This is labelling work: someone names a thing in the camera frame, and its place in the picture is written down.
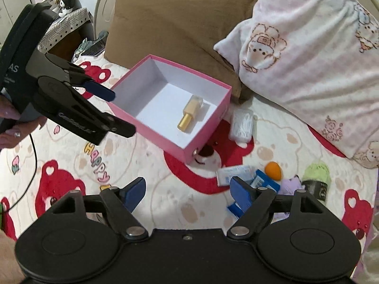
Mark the purple fluffy accessory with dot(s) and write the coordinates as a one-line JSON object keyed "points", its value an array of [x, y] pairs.
{"points": [[290, 186]]}

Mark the pink cardboard box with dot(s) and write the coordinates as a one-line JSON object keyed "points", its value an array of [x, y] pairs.
{"points": [[213, 124]]}

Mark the gold satin sheet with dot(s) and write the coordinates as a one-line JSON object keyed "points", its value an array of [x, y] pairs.
{"points": [[371, 254]]}

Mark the grey green cloth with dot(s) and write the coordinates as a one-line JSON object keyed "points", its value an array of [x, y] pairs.
{"points": [[81, 47]]}

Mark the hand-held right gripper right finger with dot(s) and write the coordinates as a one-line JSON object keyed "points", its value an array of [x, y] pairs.
{"points": [[241, 195]]}

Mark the gold cosmetic bottle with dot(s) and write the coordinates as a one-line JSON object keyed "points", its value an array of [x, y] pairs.
{"points": [[185, 119]]}

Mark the brown wooden nightstand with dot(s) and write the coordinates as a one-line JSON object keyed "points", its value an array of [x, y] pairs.
{"points": [[63, 46]]}

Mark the dark flat device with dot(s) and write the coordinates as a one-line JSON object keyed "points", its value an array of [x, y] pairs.
{"points": [[95, 46]]}

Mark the clear cotton swab box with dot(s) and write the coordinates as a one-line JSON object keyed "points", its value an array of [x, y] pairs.
{"points": [[241, 124]]}

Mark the pink white printed pillow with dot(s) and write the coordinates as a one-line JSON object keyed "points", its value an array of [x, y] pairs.
{"points": [[311, 65]]}

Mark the black white plush toy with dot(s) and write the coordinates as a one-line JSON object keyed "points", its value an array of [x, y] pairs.
{"points": [[69, 3]]}

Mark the cream bed headboard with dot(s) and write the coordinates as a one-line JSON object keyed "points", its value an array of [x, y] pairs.
{"points": [[103, 3]]}

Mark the blue packet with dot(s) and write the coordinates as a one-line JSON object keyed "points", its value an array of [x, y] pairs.
{"points": [[266, 182]]}

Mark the brown pillow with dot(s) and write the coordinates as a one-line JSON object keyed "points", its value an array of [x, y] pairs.
{"points": [[177, 20]]}

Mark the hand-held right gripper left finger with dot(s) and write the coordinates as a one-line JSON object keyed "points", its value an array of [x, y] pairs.
{"points": [[134, 193]]}

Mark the green yarn ball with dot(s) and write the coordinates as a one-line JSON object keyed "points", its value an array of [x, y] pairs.
{"points": [[315, 171]]}

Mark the person's left hand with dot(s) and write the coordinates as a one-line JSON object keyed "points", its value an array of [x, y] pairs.
{"points": [[28, 125]]}

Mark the white packet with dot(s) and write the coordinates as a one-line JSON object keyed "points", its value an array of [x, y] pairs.
{"points": [[231, 175]]}

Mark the orange makeup sponge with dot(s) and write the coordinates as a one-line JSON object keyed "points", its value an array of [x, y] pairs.
{"points": [[274, 170]]}

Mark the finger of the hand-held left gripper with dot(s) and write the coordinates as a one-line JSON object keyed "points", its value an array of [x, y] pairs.
{"points": [[88, 124], [99, 90]]}

